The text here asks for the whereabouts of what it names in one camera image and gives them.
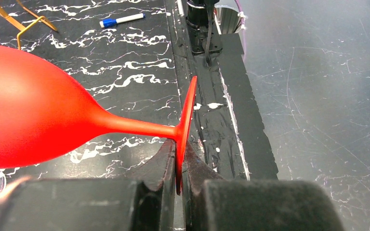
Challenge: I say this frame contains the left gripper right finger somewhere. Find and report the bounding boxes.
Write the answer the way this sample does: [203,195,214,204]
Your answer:
[182,144,344,231]

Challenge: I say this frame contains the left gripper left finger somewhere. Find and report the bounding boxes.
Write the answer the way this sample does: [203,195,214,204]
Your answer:
[0,140,176,231]

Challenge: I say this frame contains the red wine glass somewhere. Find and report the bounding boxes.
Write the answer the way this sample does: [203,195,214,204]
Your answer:
[0,45,197,192]

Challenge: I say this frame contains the blue white marker pen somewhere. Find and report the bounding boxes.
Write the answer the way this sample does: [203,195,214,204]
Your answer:
[99,13,145,28]

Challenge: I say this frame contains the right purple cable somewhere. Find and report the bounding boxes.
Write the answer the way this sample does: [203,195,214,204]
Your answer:
[233,0,248,60]

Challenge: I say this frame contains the aluminium frame rail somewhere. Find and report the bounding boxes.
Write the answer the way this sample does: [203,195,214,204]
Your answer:
[215,5,241,34]

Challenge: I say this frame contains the gold wire glass rack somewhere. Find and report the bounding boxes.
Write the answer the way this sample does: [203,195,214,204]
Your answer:
[0,0,58,50]

